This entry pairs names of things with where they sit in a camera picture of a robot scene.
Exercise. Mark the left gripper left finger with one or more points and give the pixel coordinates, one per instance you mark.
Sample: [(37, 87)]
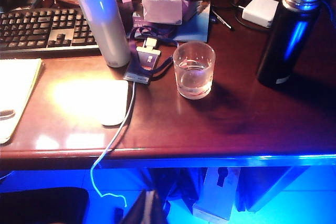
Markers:
[(140, 211)]

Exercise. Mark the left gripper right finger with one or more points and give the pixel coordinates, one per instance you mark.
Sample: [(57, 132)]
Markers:
[(157, 211)]

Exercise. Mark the black thermos with grey label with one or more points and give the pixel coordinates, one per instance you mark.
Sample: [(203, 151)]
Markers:
[(286, 40)]

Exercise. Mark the printed clear glass cup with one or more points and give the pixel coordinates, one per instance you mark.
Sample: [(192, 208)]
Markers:
[(194, 77)]

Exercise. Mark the white thermos bottle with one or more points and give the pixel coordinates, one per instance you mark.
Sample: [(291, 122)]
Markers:
[(105, 24)]

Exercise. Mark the plain cardboard box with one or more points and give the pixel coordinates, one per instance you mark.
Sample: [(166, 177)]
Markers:
[(218, 195)]

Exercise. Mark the black seat cushion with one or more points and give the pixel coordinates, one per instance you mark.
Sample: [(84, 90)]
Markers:
[(39, 205)]

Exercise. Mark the white flat mouse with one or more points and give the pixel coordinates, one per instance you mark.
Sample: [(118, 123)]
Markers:
[(105, 103)]

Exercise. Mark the white notepad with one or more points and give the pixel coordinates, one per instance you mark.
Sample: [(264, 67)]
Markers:
[(15, 85)]

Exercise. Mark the blue booklet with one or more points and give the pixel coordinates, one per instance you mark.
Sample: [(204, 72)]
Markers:
[(197, 22)]

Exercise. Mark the black keyboard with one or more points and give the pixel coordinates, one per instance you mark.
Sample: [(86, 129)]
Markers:
[(39, 30)]

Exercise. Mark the white power adapter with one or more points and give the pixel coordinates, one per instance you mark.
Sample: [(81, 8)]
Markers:
[(260, 11)]

